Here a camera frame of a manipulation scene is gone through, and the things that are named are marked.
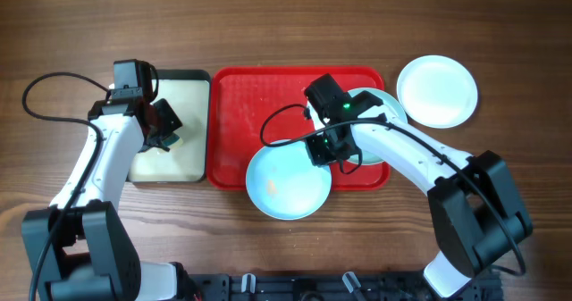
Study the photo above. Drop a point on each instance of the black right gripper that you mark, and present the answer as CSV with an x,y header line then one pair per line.
x,y
317,157

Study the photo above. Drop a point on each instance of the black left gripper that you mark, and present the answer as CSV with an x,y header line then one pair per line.
x,y
170,127

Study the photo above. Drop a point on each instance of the green yellow sponge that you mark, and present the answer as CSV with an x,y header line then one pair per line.
x,y
171,142

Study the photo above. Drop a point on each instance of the light blue plate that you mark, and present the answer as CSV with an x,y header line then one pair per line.
x,y
282,182

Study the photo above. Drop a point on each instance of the white plate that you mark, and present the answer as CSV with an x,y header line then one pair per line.
x,y
437,91

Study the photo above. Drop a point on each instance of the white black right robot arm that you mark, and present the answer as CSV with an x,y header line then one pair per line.
x,y
477,212

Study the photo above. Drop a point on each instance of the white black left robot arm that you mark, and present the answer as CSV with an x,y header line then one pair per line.
x,y
78,248

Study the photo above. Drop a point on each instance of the black metal water tray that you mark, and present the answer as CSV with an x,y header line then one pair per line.
x,y
188,93

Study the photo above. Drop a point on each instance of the red plastic tray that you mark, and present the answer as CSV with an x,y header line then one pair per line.
x,y
243,97

